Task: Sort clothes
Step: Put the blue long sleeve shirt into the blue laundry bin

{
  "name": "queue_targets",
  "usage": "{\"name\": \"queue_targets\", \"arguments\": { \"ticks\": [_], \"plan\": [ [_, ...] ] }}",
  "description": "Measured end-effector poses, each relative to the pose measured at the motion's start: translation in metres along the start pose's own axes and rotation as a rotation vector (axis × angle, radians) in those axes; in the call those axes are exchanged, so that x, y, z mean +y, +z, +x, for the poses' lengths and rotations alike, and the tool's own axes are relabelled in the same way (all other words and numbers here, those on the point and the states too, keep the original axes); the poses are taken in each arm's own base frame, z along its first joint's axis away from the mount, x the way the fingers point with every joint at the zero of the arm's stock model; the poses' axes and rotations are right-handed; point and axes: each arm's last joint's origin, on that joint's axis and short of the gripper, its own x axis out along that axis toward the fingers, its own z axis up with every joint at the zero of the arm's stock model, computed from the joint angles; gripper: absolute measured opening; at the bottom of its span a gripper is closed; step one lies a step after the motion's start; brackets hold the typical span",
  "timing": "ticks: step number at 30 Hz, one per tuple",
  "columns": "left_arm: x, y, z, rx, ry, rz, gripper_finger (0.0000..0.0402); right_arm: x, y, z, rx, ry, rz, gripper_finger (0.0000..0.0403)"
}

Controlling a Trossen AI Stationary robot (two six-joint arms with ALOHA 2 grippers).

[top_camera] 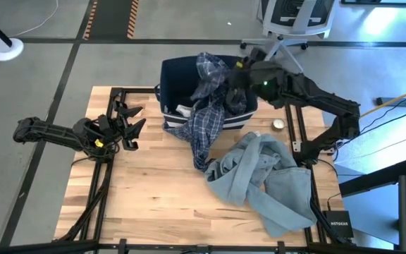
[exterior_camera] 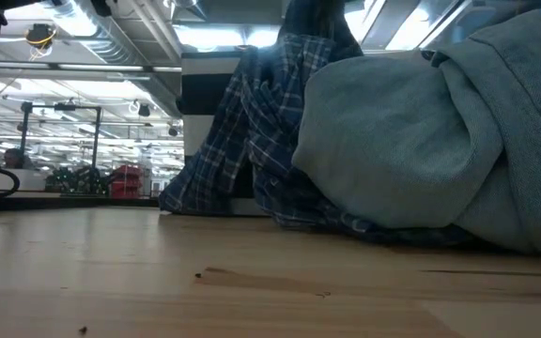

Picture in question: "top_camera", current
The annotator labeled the white pole with round base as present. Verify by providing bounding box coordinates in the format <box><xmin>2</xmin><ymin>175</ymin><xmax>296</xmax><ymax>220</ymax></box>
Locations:
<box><xmin>0</xmin><ymin>6</ymin><xmax>24</xmax><ymax>62</ymax></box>

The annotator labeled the white floor cable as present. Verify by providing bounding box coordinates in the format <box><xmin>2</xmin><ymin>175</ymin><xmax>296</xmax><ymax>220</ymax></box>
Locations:
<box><xmin>11</xmin><ymin>0</ymin><xmax>60</xmax><ymax>38</ymax></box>

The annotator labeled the black floor cable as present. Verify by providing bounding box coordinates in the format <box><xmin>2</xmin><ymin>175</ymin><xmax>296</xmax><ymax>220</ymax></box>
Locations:
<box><xmin>359</xmin><ymin>95</ymin><xmax>406</xmax><ymax>134</ymax></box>
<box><xmin>359</xmin><ymin>111</ymin><xmax>406</xmax><ymax>137</ymax></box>

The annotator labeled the navy white-striped laundry basket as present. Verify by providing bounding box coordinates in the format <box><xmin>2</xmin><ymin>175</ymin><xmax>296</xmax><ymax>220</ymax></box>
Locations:
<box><xmin>155</xmin><ymin>54</ymin><xmax>260</xmax><ymax>131</ymax></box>

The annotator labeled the white office chair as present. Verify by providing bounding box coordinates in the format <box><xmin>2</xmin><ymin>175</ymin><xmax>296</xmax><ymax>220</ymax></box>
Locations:
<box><xmin>240</xmin><ymin>0</ymin><xmax>338</xmax><ymax>77</ymax></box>

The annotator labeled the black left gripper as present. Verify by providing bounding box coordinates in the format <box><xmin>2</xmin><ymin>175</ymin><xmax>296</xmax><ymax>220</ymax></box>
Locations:
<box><xmin>95</xmin><ymin>101</ymin><xmax>147</xmax><ymax>152</ymax></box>

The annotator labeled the black desk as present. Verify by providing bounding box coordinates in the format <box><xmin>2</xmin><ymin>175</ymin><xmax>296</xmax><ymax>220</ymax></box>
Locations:
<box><xmin>338</xmin><ymin>157</ymin><xmax>406</xmax><ymax>253</ymax></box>

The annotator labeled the grey floor cable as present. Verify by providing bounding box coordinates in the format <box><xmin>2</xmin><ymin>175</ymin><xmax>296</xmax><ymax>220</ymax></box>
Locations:
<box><xmin>335</xmin><ymin>136</ymin><xmax>406</xmax><ymax>165</ymax></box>

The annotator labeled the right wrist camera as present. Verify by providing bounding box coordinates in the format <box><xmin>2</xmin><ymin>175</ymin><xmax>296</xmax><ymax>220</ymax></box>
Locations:
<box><xmin>249</xmin><ymin>47</ymin><xmax>266</xmax><ymax>63</ymax></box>

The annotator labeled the black Netgear router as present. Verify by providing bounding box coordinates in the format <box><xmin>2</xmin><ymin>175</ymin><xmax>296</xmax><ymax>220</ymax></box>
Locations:
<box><xmin>321</xmin><ymin>210</ymin><xmax>355</xmax><ymax>239</ymax></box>

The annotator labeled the black aluminium frame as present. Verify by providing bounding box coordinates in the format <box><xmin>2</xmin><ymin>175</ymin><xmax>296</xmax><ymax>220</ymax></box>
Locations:
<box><xmin>0</xmin><ymin>86</ymin><xmax>406</xmax><ymax>254</ymax></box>

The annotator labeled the blue plaid shirt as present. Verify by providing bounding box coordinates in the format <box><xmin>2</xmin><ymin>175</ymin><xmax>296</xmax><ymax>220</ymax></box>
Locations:
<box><xmin>163</xmin><ymin>52</ymin><xmax>248</xmax><ymax>173</ymax></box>

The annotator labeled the cream white cloth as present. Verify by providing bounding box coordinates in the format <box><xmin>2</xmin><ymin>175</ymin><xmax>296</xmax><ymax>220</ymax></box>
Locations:
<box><xmin>175</xmin><ymin>104</ymin><xmax>192</xmax><ymax>119</ymax></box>

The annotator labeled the yellow hanging cable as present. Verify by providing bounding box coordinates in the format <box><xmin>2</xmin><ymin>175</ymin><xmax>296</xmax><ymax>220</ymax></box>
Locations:
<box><xmin>357</xmin><ymin>86</ymin><xmax>406</xmax><ymax>120</ymax></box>

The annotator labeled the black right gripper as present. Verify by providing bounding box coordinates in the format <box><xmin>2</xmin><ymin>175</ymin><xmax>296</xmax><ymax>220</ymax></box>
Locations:
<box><xmin>226</xmin><ymin>59</ymin><xmax>262</xmax><ymax>114</ymax></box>

